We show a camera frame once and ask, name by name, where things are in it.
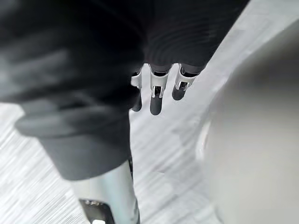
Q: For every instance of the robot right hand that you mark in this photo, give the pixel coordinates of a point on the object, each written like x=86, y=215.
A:
x=81, y=70

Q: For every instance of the silver robot right leg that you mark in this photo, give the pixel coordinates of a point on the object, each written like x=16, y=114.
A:
x=257, y=140

